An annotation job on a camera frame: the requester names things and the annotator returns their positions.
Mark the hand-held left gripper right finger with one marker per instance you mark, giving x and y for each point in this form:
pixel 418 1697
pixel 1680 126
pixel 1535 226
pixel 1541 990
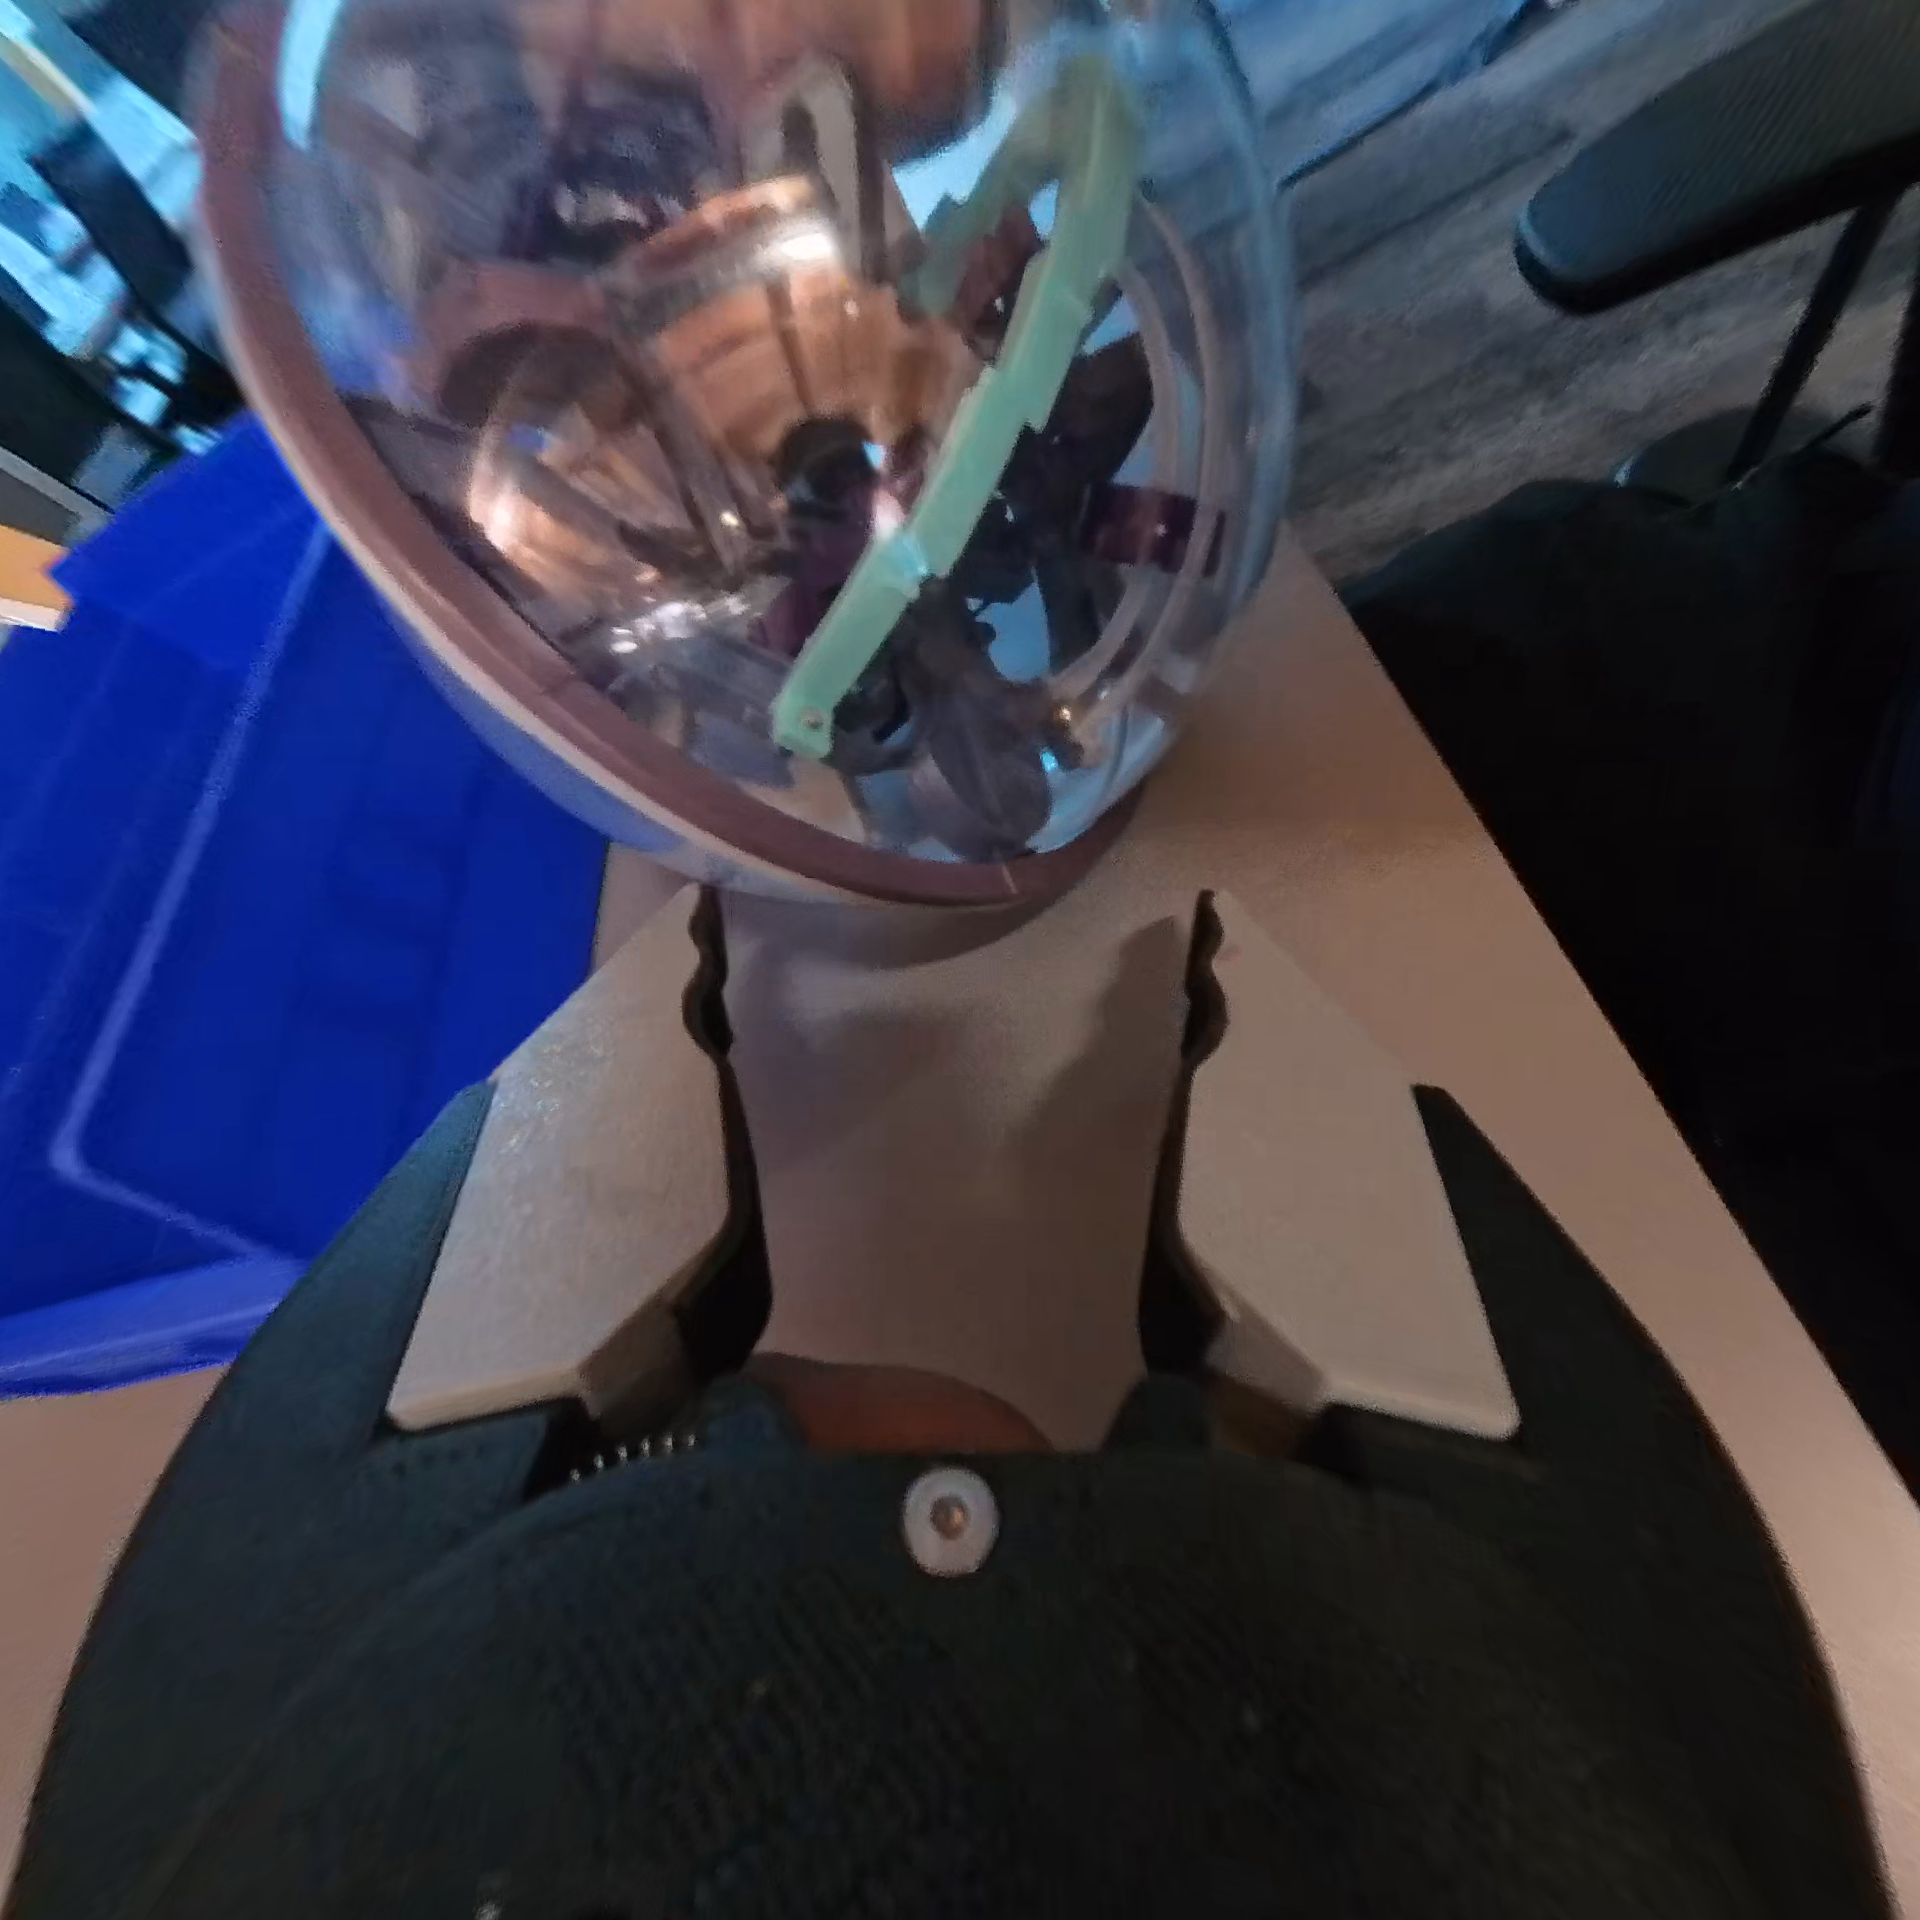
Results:
pixel 1319 1184

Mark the clear maze ball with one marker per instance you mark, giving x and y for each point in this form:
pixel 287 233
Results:
pixel 720 435

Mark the blue plastic bin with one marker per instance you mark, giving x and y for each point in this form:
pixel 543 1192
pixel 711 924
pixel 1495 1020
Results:
pixel 255 932

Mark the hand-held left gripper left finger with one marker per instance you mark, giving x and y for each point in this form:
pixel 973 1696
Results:
pixel 600 1184

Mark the black office chair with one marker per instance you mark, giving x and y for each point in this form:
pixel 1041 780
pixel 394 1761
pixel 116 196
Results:
pixel 1727 196

